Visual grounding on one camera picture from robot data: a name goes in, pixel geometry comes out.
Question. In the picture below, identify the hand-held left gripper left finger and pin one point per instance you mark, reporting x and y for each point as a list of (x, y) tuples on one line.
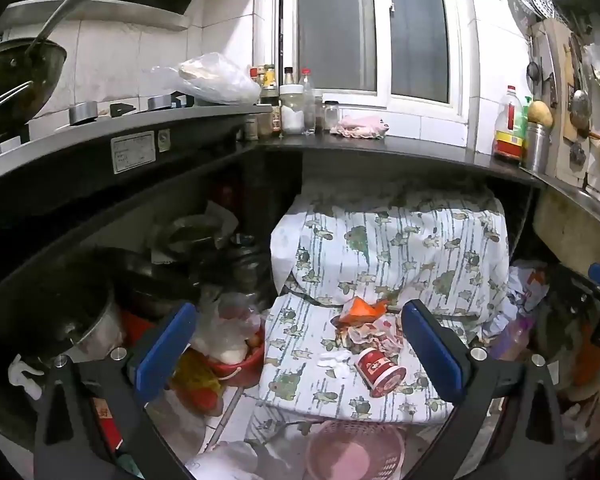
[(162, 355)]

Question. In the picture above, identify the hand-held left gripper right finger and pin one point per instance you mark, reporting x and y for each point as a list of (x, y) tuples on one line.
[(432, 355)]

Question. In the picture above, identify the red paper cup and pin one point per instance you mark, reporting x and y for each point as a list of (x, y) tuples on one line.
[(380, 370)]

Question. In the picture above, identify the red white wrapper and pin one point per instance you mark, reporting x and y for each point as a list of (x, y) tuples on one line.
[(375, 335)]

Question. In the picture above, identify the orange paper wrapper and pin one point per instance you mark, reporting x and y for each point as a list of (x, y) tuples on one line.
[(362, 310)]

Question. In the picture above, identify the white tissue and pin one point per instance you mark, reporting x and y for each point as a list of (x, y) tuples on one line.
[(337, 361)]

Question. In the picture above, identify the pink plastic basket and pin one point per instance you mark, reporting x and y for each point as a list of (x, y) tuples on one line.
[(352, 452)]

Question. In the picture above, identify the yellow plastic bag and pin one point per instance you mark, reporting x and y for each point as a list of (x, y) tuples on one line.
[(195, 381)]

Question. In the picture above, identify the steel sink basin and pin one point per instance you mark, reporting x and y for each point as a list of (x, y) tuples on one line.
[(575, 237)]

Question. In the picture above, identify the clear plastic bag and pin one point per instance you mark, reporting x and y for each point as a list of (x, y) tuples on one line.
[(225, 327)]

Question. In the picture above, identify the dark frying pan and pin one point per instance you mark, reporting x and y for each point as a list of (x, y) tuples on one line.
[(152, 280)]

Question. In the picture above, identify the white orange plastic bag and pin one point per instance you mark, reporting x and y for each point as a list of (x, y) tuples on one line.
[(527, 285)]

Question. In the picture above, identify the red plastic bucket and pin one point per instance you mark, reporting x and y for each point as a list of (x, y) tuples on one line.
[(242, 367)]

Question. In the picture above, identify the pink plastic bottle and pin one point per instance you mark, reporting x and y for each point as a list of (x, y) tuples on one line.
[(512, 338)]

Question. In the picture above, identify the red box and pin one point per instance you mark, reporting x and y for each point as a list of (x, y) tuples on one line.
[(106, 422)]

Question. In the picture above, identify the printed cat pattern cloth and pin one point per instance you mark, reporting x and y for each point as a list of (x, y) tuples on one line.
[(380, 260)]

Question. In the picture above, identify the large steel pot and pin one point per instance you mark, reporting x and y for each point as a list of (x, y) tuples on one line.
[(50, 310)]

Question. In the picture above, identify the dark glass jar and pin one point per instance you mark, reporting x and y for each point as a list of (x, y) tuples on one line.
[(247, 266)]

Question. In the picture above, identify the bowl on paper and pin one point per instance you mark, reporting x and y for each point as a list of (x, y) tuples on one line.
[(190, 235)]

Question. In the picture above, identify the white plastic hook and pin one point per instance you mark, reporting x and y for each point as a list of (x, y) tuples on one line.
[(24, 376)]

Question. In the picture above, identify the steel canister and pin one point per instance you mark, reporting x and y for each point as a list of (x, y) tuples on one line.
[(536, 147)]

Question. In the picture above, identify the wooden cutting board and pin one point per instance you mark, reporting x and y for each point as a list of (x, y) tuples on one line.
[(560, 125)]

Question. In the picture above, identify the steel ladle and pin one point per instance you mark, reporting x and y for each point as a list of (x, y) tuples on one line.
[(580, 106)]

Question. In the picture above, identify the cooking oil bottle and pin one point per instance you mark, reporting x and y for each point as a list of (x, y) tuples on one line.
[(507, 130)]

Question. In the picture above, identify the green bottle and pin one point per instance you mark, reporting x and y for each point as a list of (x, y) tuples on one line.
[(525, 112)]

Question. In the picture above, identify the white stove label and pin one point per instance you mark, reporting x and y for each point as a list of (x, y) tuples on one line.
[(132, 152)]

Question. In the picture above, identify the small hanging strainer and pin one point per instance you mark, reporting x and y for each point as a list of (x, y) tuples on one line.
[(533, 71)]

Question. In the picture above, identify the steel gas stove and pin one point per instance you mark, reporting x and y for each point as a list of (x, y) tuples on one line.
[(55, 155)]

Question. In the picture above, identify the pink cloth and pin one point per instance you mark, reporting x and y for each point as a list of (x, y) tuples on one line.
[(360, 126)]

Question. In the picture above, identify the small brown spice jar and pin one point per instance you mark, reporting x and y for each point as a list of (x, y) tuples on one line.
[(251, 128), (265, 124)]

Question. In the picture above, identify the grey stove knob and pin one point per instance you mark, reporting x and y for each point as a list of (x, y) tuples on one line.
[(82, 113), (162, 102)]

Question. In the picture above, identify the small glass spice jar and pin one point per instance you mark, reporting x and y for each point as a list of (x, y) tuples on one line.
[(331, 116)]

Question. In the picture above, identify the large jar of white powder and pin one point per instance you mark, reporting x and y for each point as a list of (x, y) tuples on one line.
[(292, 112)]

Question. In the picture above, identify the clear bag with flatbread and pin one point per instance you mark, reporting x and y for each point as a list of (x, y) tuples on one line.
[(215, 79)]

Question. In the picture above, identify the clear bottle with red cap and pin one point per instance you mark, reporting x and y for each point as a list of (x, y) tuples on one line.
[(308, 102)]

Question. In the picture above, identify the yellow label sauce bottle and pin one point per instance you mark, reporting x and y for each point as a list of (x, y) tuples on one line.
[(268, 84)]

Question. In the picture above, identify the red cap sauce bottle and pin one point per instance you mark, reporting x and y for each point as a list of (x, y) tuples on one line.
[(254, 76)]

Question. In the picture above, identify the white framed window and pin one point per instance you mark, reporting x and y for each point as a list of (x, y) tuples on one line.
[(375, 30)]

